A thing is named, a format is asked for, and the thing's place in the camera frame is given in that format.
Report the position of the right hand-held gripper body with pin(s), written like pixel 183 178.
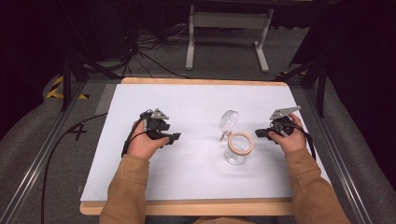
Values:
pixel 284 122

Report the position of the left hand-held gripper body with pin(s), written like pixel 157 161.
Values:
pixel 157 124

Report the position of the clear glass jar hinged lid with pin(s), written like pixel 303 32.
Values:
pixel 238 144

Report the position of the person's right hand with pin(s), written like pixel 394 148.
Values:
pixel 291 141

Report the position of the person's left hand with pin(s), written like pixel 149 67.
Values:
pixel 144 146

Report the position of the white table sheet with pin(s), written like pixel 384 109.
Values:
pixel 193 102

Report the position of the black tripod stand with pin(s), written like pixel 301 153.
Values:
pixel 320 84
pixel 66 81

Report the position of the wooden table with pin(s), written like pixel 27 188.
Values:
pixel 199 81

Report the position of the yellow black floor tape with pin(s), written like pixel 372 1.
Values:
pixel 56 90

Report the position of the white metal stand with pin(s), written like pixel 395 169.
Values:
pixel 229 20

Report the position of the aluminium floor rail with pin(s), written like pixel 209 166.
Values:
pixel 37 161
pixel 339 161

